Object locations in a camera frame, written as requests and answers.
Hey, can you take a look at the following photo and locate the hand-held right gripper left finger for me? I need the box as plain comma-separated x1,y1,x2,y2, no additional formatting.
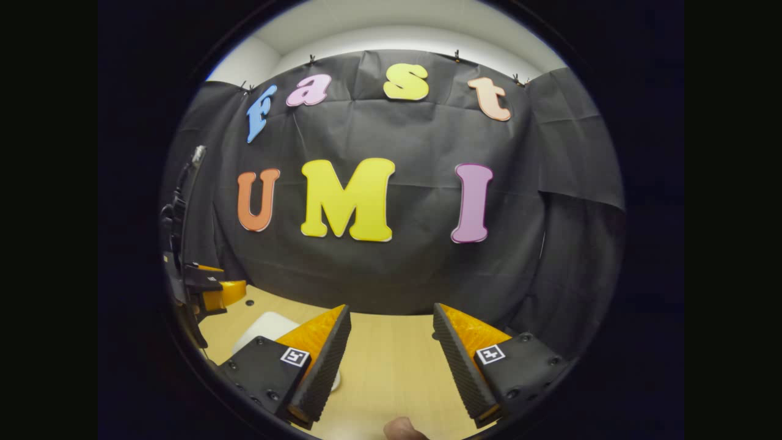
215,304,353,430

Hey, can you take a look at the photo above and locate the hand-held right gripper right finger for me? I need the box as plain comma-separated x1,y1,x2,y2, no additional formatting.
432,302,580,428

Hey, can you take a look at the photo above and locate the black cable with grey plug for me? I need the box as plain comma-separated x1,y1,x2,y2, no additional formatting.
176,145,207,270

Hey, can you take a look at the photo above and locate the white suitcase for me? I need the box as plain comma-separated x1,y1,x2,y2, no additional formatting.
231,312,342,392

